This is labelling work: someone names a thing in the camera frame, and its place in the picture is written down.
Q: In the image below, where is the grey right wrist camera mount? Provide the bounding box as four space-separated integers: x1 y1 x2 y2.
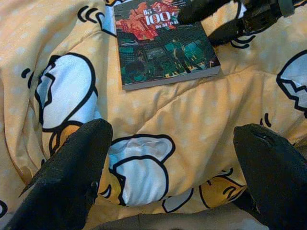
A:
278 0 296 18

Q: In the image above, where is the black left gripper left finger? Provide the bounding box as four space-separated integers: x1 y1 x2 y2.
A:
3 118 114 230

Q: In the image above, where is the yellow egg-cartoon blanket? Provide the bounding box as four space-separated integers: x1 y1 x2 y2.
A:
0 0 307 230

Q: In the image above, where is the dark illustrated paperback book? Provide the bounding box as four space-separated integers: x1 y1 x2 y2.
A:
112 0 222 91

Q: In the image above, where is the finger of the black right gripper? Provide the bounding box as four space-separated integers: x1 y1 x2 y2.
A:
207 20 244 46
177 0 239 25

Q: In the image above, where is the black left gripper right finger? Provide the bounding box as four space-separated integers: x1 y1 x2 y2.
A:
233 124 307 230

